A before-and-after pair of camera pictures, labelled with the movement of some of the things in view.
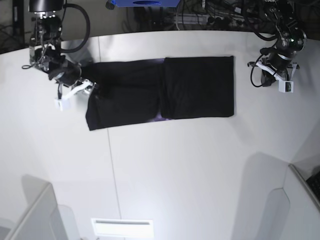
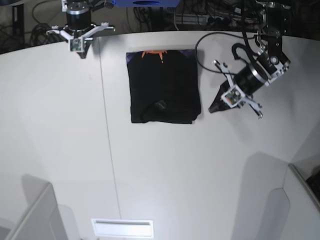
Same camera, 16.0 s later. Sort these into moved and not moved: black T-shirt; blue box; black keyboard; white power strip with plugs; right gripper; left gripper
Moved: right gripper; left gripper; black T-shirt
Not moved: black keyboard; white power strip with plugs; blue box
